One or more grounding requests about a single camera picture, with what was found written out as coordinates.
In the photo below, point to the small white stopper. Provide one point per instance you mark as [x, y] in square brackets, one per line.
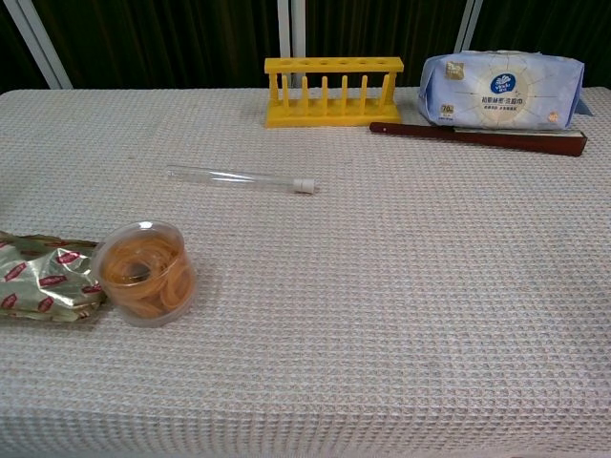
[305, 186]

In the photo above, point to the beige waffle tablecloth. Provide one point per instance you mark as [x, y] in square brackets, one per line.
[334, 310]

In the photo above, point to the blue white tissue pack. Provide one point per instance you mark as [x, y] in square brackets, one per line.
[501, 90]

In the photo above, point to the dark green curtain panel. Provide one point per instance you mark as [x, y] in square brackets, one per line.
[382, 28]
[167, 38]
[9, 57]
[549, 24]

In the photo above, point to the yellow test tube rack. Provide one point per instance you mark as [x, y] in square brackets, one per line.
[334, 114]

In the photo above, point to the white frame post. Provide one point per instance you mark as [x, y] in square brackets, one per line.
[469, 24]
[292, 28]
[45, 52]

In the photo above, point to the clear glass test tube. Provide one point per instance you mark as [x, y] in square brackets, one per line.
[229, 179]

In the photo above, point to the gold foil snack packet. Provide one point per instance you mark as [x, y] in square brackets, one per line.
[43, 281]

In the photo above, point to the clear tub of rubber bands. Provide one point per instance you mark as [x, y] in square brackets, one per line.
[143, 276]

